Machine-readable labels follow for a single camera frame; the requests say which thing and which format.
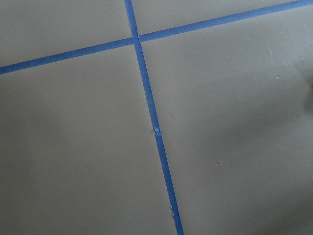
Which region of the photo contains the blue tape strip lengthwise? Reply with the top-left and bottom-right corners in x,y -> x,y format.
124,0 -> 184,235

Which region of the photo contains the blue tape strip crosswise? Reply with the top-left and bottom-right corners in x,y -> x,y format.
0,0 -> 313,74

